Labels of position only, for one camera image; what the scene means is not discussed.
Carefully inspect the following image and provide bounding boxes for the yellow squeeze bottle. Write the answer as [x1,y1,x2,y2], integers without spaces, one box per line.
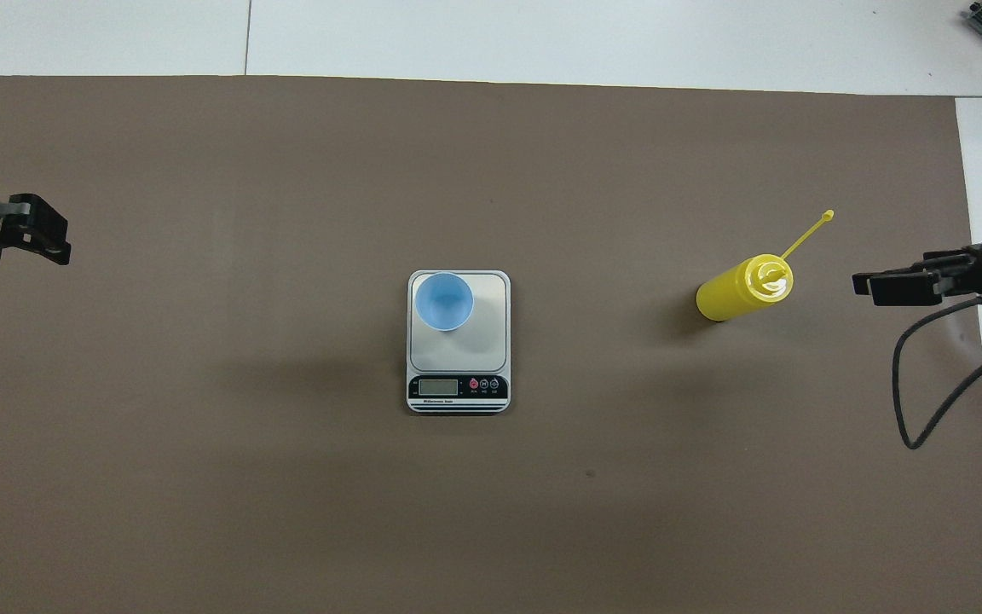
[696,209,835,322]

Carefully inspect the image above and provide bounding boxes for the light blue plastic cup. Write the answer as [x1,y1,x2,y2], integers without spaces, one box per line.
[413,271,476,333]

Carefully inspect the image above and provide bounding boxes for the silver digital kitchen scale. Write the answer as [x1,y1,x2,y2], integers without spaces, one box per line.
[406,269,512,415]

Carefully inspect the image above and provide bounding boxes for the brown paper table mat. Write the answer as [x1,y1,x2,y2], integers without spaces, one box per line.
[0,75,982,614]

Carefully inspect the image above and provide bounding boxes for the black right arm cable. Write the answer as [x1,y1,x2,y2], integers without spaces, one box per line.
[892,273,982,451]

